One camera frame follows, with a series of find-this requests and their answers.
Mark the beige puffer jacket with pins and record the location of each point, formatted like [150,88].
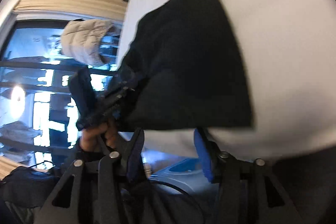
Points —
[81,40]

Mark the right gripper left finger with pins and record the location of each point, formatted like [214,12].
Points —
[116,171]

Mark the cream curtain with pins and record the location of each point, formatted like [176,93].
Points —
[111,9]

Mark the black denim pants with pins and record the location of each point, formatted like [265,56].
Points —
[191,73]

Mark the bed with white sheet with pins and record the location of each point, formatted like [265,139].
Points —
[289,50]

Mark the person's left hand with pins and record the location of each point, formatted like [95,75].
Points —
[89,136]

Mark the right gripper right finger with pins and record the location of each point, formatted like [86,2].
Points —
[221,168]

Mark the blue plastic storage bin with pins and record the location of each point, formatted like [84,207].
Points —
[188,175]

